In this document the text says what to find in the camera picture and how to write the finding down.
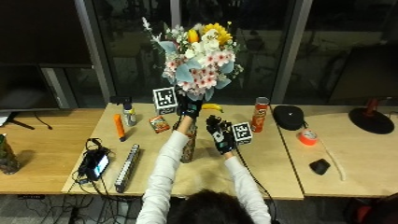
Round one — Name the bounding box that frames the black computer mouse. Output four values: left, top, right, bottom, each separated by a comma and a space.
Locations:
309, 158, 332, 176

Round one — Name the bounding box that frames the white marker cube, right glove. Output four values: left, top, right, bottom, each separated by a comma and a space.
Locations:
232, 121, 256, 146

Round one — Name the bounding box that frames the orange snack packet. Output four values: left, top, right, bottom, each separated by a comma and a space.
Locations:
148, 115, 174, 134

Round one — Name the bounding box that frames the white marker cube, glove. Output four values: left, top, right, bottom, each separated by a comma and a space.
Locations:
232, 121, 256, 146
152, 86, 180, 116

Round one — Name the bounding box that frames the artificial flower bouquet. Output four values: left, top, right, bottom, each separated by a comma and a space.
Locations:
142, 16, 247, 103

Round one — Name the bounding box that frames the tangle of black cables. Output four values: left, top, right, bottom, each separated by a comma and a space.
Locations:
21, 137, 144, 224

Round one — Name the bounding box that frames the red and black bag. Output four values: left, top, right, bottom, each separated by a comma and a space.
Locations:
348, 191, 398, 224

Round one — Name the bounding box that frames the person's right hand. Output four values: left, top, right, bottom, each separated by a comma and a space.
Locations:
206, 114, 238, 155

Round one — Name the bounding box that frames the white marker cube, left glove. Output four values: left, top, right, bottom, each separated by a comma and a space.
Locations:
152, 86, 180, 116

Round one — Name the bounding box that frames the black power strip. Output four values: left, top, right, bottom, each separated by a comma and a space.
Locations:
17, 193, 47, 201

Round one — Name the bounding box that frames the orange marker pen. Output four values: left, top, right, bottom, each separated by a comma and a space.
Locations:
114, 113, 128, 143

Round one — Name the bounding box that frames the black glove cable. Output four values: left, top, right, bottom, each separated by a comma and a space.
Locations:
234, 148, 280, 224

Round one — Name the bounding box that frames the black monitor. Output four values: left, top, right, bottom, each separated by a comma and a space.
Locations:
0, 63, 63, 131

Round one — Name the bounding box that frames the black oval zip case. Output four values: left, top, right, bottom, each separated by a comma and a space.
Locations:
272, 105, 309, 132

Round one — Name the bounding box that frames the black device with lit screen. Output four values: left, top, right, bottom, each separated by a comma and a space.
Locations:
78, 146, 114, 182

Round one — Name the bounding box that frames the red chips can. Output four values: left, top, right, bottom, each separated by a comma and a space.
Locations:
251, 96, 272, 134

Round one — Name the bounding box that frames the orange tape roll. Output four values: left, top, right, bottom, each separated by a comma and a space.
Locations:
296, 128, 320, 147

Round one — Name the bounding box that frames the long grey bar with keys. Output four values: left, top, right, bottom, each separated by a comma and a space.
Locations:
114, 143, 143, 194

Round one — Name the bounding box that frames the spray bottle with black trigger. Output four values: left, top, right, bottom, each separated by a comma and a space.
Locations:
108, 95, 139, 128

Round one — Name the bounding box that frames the thin white stick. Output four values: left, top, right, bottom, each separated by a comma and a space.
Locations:
319, 144, 348, 182

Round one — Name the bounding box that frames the person's left hand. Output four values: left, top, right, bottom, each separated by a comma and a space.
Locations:
176, 88, 206, 119

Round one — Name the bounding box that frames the yellow banana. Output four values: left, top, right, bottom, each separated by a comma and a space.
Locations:
200, 103, 226, 114

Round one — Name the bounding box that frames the patterned brown vase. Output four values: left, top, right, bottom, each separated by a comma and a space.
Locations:
180, 119, 200, 164

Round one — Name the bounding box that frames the grey window pillar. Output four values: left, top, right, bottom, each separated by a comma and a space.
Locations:
271, 0, 315, 105
74, 0, 119, 105

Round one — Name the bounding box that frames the black lamp base, red stem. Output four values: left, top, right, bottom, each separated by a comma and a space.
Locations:
348, 97, 397, 135

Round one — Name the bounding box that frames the camouflage patterned bottle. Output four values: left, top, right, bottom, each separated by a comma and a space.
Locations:
0, 133, 22, 175

